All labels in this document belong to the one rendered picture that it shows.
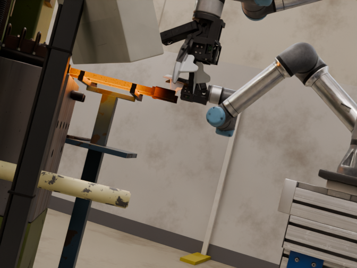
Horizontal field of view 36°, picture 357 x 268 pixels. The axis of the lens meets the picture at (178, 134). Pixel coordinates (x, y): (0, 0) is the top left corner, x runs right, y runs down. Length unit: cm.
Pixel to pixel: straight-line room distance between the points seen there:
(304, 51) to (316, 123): 235
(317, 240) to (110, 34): 75
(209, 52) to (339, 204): 51
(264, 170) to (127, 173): 119
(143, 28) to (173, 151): 359
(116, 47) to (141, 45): 6
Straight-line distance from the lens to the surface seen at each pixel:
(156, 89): 219
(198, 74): 151
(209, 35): 145
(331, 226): 149
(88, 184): 142
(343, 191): 149
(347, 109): 218
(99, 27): 121
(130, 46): 111
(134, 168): 479
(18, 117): 167
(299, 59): 211
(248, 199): 448
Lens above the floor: 77
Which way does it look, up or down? 2 degrees up
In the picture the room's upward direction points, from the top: 14 degrees clockwise
